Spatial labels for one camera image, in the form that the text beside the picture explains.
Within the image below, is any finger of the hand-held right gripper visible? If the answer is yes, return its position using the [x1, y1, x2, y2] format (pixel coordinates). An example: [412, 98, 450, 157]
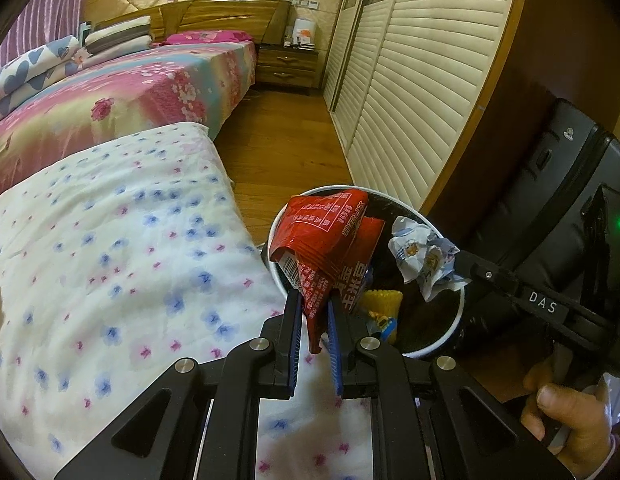
[455, 250, 612, 342]

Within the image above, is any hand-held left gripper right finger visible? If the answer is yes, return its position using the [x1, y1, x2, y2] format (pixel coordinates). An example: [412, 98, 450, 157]
[326, 297, 576, 480]

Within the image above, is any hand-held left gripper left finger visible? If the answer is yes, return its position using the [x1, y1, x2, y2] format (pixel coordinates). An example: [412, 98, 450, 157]
[54, 289, 303, 480]

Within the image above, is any yellow foam fruit net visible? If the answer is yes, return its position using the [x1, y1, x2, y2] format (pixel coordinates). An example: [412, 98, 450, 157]
[364, 289, 403, 324]

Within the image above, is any white bin with black liner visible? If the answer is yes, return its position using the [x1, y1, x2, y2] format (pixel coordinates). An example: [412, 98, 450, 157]
[267, 186, 467, 359]

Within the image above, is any printed white wrapper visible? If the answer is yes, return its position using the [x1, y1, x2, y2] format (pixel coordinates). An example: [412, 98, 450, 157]
[388, 216, 472, 303]

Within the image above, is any red snack wrapper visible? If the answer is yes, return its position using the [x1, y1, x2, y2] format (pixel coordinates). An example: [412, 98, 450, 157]
[268, 189, 385, 355]

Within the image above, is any person's right hand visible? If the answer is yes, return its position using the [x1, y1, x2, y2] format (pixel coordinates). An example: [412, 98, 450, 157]
[519, 360, 617, 469]

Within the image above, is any black suitcase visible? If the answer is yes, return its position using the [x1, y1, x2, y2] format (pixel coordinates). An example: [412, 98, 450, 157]
[465, 97, 620, 322]

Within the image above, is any white floral quilt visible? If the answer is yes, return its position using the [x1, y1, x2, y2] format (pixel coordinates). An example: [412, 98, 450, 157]
[0, 122, 375, 480]

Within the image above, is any cream slatted wardrobe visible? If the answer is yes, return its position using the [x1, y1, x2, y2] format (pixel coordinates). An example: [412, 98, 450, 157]
[322, 0, 534, 217]

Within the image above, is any wooden nightstand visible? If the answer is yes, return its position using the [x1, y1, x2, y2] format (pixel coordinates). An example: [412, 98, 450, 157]
[256, 44, 320, 97]

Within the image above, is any pink floral bed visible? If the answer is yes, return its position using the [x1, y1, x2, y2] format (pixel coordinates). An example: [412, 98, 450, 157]
[0, 40, 259, 202]

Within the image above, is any white and orange box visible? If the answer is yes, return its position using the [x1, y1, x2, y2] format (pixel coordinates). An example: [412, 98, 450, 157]
[292, 18, 316, 49]

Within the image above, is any pink pillow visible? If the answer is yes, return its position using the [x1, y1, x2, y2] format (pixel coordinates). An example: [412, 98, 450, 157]
[165, 29, 253, 46]

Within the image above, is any wooden headboard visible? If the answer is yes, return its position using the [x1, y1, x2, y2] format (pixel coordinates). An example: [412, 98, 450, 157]
[92, 0, 293, 47]

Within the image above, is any folded striped blanket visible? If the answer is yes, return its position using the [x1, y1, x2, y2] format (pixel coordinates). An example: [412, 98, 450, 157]
[83, 15, 153, 56]

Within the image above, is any folded heart print quilt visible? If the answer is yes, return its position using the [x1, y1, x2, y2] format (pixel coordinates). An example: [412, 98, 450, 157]
[0, 35, 85, 114]

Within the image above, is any purple striped curtain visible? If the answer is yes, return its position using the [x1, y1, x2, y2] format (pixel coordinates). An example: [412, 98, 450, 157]
[0, 0, 90, 92]

